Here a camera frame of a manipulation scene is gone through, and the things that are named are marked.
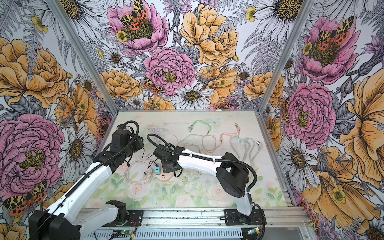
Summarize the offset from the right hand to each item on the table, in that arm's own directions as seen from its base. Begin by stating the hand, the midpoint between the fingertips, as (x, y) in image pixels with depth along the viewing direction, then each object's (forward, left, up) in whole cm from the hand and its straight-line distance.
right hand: (171, 171), depth 83 cm
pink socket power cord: (-3, +18, -6) cm, 19 cm away
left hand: (+11, +17, +11) cm, 23 cm away
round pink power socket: (-2, +4, -4) cm, 6 cm away
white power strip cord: (+20, -56, -6) cm, 59 cm away
